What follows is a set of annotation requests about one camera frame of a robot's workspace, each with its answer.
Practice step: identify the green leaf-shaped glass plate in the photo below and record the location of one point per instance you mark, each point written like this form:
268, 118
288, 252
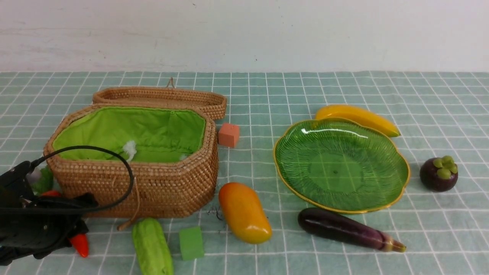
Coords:
341, 166

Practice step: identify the orange foam cube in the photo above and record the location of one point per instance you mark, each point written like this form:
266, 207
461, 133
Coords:
228, 135

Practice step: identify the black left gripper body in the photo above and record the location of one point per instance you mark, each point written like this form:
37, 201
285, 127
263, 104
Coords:
38, 235

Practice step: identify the woven wicker basket green lining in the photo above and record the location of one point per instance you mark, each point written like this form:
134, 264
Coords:
175, 165

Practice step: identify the dark purple toy mangosteen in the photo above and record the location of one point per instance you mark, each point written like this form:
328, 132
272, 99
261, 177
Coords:
439, 174

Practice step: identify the green checkered tablecloth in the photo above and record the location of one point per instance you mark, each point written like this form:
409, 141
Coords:
446, 233

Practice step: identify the woven wicker basket lid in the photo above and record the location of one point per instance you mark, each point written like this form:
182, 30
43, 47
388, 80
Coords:
212, 104

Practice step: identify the yellow orange toy mango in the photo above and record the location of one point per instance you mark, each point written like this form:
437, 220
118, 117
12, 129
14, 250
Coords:
244, 214

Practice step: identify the light green toy cucumber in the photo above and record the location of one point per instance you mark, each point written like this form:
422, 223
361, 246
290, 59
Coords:
152, 250

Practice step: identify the purple toy eggplant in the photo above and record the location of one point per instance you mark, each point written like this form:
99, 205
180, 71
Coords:
330, 225

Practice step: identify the yellow toy banana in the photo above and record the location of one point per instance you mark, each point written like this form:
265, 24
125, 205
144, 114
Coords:
360, 116

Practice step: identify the orange toy carrot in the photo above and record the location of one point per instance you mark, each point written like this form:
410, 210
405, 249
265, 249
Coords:
42, 183

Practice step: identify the green foam cube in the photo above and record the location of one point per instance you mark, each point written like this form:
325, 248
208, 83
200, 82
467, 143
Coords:
191, 243

